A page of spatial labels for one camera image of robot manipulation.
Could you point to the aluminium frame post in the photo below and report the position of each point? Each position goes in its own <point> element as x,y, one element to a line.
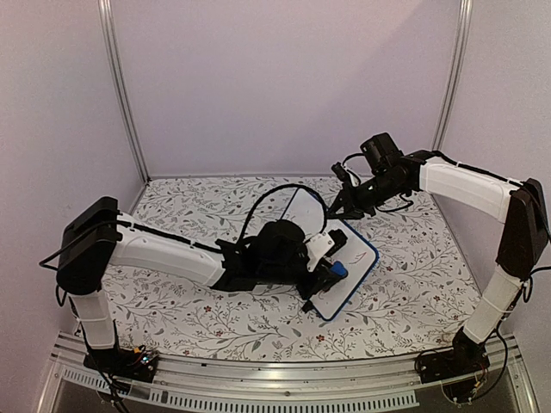
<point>454,77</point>
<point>107,21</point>

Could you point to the floral patterned table mat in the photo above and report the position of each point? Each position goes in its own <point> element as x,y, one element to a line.
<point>419,294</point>

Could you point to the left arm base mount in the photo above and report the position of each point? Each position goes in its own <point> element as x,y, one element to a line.
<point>138,364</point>

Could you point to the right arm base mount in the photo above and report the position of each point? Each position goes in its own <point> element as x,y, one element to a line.
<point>464,357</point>

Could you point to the wire whiteboard stand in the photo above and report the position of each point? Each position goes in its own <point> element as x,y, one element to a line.
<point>308,306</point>

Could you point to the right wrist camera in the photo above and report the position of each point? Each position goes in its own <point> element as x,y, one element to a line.
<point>345,175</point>

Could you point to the blue whiteboard eraser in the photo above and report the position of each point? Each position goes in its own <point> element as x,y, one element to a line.
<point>339,270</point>

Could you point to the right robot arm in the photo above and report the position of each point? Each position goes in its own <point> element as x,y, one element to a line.
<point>515,209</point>

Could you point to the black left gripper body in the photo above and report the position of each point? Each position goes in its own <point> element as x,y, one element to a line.
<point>276,275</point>

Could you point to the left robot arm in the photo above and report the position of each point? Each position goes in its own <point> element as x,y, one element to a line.
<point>103,237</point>

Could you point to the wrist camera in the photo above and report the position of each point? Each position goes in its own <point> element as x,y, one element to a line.
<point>345,175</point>
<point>324,244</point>

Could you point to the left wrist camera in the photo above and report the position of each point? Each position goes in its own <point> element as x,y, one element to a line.
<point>324,244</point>

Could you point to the left aluminium frame post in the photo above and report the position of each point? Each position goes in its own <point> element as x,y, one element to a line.
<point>107,21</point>

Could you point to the front aluminium rail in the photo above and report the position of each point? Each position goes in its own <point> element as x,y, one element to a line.
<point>387,384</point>

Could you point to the small blue-framed whiteboard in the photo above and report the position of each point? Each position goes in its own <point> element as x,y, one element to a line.
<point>358,255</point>

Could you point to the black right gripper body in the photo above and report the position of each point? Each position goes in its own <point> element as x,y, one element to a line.
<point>378,194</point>

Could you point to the right aluminium frame post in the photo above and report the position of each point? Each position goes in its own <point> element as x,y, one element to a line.
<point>454,77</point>

